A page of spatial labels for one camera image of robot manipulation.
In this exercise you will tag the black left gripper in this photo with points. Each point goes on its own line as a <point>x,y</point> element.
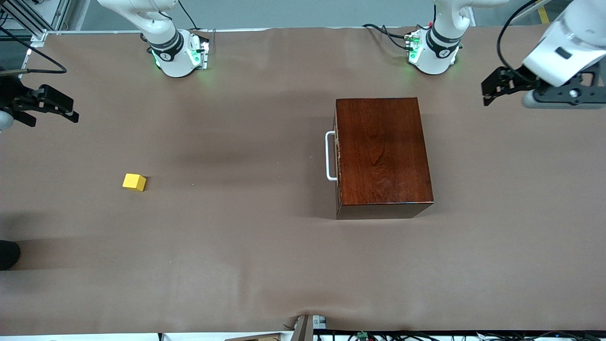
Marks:
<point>521,78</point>

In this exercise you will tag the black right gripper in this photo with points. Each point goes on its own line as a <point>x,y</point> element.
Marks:
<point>13,93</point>

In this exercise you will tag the yellow wooden block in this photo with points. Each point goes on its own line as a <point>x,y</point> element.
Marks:
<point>134,182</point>

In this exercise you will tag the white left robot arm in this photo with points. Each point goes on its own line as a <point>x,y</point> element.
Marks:
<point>440,52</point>

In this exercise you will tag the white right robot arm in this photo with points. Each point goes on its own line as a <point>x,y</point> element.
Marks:
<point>170,57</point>

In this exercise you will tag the yellow floor tape strip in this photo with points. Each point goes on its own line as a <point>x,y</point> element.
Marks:
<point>543,15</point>

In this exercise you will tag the dark brown wooden cabinet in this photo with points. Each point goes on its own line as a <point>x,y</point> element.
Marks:
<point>383,151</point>

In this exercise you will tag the black round object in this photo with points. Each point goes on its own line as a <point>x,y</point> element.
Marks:
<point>8,255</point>

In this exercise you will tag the brown table cover sheet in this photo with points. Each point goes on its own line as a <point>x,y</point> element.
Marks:
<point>236,260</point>

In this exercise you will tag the green terminal connector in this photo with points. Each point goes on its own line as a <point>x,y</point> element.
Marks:
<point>363,336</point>

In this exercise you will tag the aluminium frame profile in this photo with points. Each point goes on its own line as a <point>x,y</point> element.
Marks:
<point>61,12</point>

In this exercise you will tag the brown angled bracket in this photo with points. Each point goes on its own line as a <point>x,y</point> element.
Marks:
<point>303,329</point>

